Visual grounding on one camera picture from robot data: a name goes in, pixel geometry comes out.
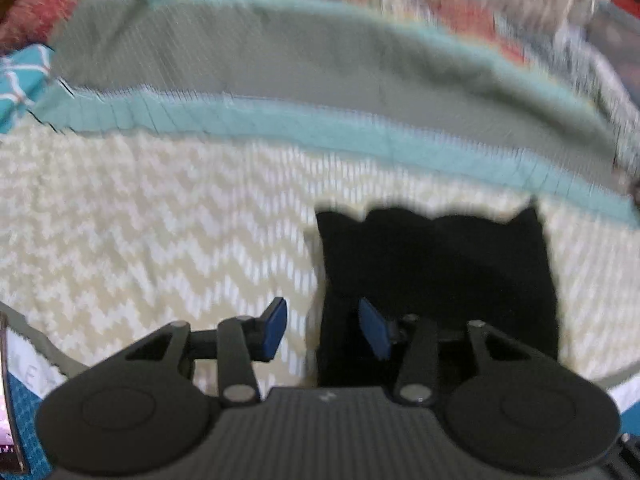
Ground black pants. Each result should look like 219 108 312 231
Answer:
314 199 560 389

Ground teal and grey quilt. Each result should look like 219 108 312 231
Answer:
32 0 632 223

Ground teal lattice patterned cloth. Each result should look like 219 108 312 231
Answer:
0 44 56 133

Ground grey speckled cloth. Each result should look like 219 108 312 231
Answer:
545 20 640 181

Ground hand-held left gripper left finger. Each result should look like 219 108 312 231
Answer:
124 297 289 408

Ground blue patterned mat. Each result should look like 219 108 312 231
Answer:
0 302 88 480

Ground cream zigzag blanket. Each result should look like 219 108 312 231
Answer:
0 122 640 390

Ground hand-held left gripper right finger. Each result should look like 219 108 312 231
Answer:
358 297 543 407

